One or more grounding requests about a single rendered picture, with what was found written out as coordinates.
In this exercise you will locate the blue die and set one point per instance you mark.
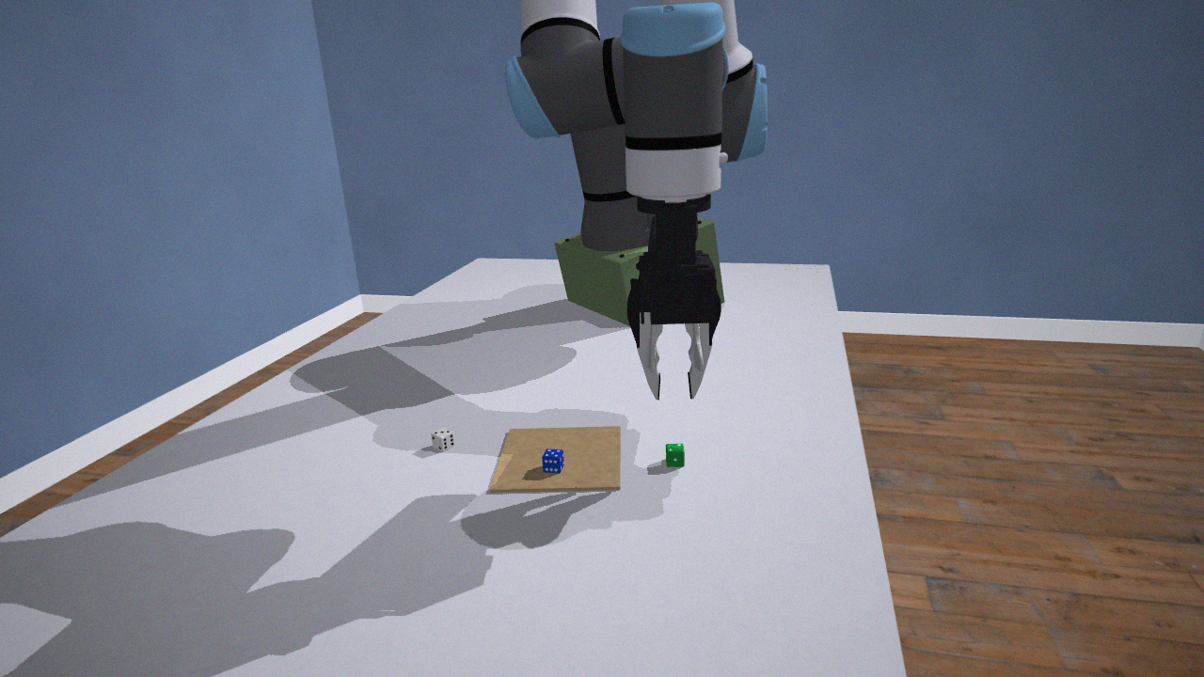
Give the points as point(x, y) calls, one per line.
point(553, 461)

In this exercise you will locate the white die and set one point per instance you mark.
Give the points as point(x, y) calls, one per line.
point(443, 439)

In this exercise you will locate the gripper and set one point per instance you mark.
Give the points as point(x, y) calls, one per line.
point(681, 291)

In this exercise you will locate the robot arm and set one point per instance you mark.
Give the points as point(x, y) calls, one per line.
point(644, 110)

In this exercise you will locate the green die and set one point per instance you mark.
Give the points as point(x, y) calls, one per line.
point(675, 455)

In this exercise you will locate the tan mat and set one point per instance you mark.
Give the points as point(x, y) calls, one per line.
point(592, 460)

